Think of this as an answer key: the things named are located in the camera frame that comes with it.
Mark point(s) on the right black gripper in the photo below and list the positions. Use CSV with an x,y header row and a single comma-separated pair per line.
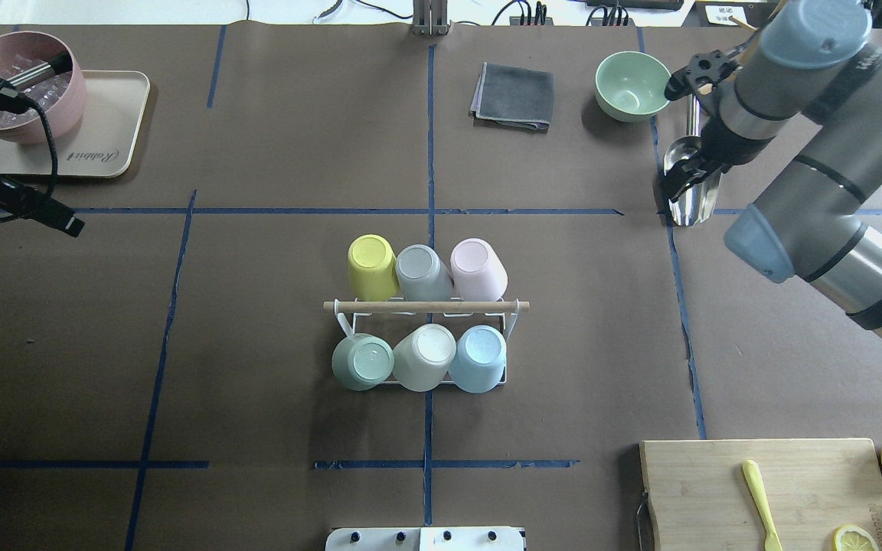
x,y
723,148

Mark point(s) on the pink cup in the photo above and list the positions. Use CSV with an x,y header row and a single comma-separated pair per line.
x,y
477,272

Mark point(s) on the mint green cup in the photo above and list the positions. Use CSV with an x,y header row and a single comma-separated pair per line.
x,y
362,361

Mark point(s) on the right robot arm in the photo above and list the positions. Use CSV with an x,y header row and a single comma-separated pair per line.
x,y
815,59

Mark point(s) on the light blue cup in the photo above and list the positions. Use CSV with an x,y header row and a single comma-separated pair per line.
x,y
479,363

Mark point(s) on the grey cup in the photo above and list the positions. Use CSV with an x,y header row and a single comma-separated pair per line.
x,y
422,276

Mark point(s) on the cream white cup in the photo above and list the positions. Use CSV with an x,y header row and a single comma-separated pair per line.
x,y
422,358

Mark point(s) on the yellow cup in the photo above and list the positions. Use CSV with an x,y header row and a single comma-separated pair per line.
x,y
371,269

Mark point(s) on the stainless steel scoop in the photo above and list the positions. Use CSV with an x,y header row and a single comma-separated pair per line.
x,y
697,204

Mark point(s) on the beige serving tray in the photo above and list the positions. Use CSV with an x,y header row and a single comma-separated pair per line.
x,y
102,143

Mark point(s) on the mint green bowl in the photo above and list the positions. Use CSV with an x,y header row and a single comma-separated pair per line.
x,y
630,86

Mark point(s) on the pink bowl with ice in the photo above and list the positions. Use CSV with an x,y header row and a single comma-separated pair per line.
x,y
62,96

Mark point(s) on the grey folded cloth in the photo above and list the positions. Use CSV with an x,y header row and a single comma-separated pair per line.
x,y
514,96

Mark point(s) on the yellow plastic knife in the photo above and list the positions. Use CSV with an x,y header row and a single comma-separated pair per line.
x,y
754,481

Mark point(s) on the bamboo cutting board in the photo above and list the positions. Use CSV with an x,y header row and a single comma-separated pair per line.
x,y
707,494

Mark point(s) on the lemon slice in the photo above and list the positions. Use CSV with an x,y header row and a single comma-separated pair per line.
x,y
851,537

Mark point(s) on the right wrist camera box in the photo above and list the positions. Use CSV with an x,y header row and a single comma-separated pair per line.
x,y
702,69

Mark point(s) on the white wire cup rack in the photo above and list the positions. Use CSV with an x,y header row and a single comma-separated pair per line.
x,y
348,314

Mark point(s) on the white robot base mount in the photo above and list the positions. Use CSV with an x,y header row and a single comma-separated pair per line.
x,y
427,538

